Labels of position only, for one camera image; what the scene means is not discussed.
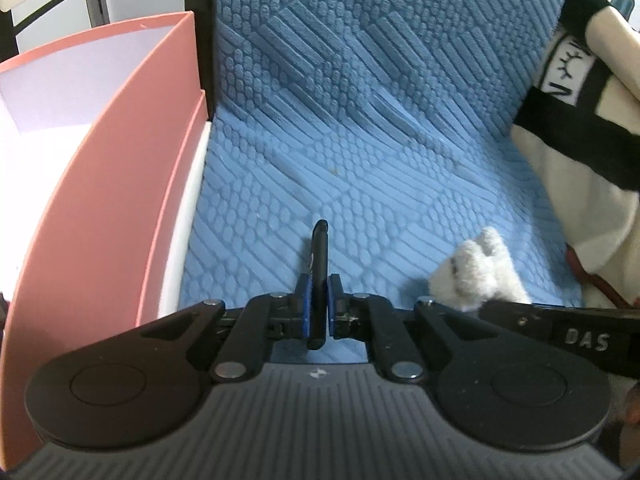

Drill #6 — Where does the black lighter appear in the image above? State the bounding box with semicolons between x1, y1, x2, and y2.
305;220;331;351

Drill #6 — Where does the pink box lid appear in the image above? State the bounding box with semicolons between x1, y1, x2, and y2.
134;89;209;328

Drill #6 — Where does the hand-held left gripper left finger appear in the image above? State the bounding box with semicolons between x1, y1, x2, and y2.
139;274;314;385

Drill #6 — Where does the white side table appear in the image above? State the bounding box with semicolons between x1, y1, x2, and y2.
157;120;214;319

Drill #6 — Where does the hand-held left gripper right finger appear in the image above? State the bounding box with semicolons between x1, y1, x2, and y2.
327;274;485;383

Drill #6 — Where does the person's right hand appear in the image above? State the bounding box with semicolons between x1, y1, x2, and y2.
622;382;640;427

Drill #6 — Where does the white plush toy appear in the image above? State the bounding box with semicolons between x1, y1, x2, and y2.
429;226;532;314

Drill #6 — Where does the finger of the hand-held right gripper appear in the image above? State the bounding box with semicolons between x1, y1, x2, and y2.
477;299;554;342

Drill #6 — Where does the pink cardboard box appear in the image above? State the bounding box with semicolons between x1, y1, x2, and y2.
0;10;202;356

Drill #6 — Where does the blue textured mat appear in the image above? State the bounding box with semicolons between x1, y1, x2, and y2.
177;0;586;366

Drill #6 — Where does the red black cream striped blanket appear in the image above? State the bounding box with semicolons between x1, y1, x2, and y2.
510;0;640;312

